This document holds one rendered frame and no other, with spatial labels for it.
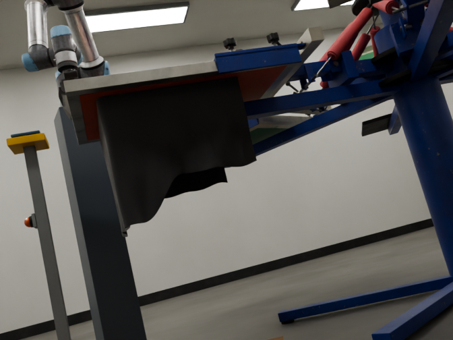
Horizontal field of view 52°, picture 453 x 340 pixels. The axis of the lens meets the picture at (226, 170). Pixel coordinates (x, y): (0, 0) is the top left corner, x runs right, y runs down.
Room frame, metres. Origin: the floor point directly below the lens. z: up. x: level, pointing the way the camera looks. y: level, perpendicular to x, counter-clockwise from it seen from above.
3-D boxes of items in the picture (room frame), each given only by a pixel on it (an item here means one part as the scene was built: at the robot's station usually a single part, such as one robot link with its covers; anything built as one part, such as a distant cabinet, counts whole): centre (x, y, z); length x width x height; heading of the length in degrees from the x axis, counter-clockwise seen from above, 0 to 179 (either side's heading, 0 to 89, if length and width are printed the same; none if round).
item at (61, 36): (1.63, 0.48, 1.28); 0.09 x 0.08 x 0.11; 4
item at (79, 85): (1.71, 0.12, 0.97); 0.79 x 0.58 x 0.04; 106
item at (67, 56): (1.63, 0.48, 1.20); 0.08 x 0.08 x 0.05
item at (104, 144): (1.63, 0.40, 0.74); 0.45 x 0.03 x 0.43; 16
